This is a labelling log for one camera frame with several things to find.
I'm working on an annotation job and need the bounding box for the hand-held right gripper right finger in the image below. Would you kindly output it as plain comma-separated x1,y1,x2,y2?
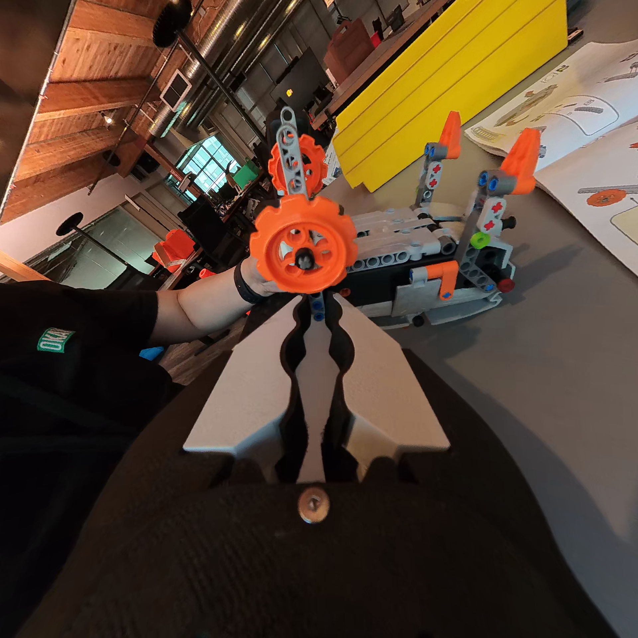
324,293,452,481

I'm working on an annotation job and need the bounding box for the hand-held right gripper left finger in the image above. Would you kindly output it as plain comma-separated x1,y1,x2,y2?
182,294,307,482

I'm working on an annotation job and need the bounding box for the grey orange building-block robot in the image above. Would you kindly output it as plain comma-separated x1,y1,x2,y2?
341,111,542,331

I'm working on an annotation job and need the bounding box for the person's left hand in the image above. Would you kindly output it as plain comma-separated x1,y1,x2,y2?
252,257,282,299

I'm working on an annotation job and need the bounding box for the green box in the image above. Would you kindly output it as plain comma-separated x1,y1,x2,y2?
233,159,262,189

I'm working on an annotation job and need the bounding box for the black monitor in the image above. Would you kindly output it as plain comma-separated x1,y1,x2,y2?
270,47,330,108

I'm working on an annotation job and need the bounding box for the white printed card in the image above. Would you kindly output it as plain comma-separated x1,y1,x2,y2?
319,145,345,187

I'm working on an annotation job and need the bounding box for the window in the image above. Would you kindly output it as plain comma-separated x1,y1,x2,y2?
177,136,232,195

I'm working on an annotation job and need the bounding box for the brown cardboard box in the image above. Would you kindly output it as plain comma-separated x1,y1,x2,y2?
324,19,374,83

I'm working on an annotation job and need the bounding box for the black wristband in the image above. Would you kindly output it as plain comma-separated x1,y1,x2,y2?
233,259,264,305

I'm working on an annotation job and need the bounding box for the black tripod stand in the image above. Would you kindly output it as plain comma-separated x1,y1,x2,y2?
152,0,267,143

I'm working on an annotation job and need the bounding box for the yellow plastic bin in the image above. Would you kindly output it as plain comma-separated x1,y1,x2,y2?
331,0,569,192

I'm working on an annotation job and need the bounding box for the black round stand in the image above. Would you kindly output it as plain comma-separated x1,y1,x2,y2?
56,213,125,267

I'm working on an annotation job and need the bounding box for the white instruction booklet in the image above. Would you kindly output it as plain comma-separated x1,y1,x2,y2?
464,40,638,277

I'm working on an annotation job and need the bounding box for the silver ceiling duct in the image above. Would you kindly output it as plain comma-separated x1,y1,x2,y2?
150,0,280,140

